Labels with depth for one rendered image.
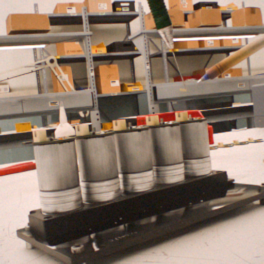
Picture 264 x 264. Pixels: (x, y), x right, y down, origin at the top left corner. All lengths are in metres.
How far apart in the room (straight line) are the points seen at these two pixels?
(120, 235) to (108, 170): 0.05
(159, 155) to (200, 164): 0.04
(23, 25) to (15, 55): 2.09
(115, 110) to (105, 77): 0.59
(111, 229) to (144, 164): 0.06
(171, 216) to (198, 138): 0.08
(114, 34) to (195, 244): 4.90
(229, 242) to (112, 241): 0.06
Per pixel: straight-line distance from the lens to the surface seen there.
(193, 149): 0.29
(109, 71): 4.55
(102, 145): 0.24
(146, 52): 2.89
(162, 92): 2.86
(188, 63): 5.45
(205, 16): 3.19
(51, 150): 0.23
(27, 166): 0.62
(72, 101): 2.65
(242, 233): 0.24
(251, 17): 3.43
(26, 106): 2.60
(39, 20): 2.75
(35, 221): 0.24
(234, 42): 5.32
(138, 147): 0.26
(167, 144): 0.27
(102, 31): 5.05
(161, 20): 0.28
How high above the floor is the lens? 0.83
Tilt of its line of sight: 4 degrees down
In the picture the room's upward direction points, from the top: 6 degrees counter-clockwise
